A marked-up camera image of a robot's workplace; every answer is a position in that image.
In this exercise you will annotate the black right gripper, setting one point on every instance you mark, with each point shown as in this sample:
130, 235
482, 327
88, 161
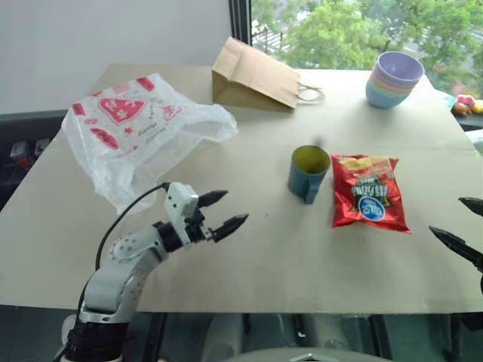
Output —
481, 281

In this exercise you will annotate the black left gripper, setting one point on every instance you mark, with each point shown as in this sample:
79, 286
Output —
198, 230

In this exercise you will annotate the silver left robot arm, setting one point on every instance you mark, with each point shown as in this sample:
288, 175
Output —
113, 279

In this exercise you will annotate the blue mug yellow inside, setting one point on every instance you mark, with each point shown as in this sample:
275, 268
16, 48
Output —
303, 181

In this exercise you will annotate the red chips bag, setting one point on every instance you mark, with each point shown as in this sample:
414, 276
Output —
368, 192

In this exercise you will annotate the colourful toys on ledge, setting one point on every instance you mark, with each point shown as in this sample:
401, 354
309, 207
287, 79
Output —
466, 105

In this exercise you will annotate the grey rounded shape under table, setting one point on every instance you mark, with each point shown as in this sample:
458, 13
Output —
226, 333

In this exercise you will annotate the white plastic bag red print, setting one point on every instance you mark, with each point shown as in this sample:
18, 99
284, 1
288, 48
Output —
124, 124

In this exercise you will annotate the brown paper bag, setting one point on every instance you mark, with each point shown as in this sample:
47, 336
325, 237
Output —
249, 79

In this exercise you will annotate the blue plastic bowl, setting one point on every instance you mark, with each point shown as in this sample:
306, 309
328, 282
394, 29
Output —
385, 100

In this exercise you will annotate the green plastic bowl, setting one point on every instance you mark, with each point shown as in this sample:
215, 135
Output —
371, 87

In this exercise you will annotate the purple plastic bowl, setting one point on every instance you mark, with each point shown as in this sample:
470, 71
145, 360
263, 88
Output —
400, 69

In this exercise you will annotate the pink plastic bowl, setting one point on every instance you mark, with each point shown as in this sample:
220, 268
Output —
373, 77

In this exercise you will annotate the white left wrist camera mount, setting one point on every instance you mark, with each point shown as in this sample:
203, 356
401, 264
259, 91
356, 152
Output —
177, 203

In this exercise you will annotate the dark window frame post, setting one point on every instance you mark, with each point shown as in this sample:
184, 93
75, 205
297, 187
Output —
239, 22

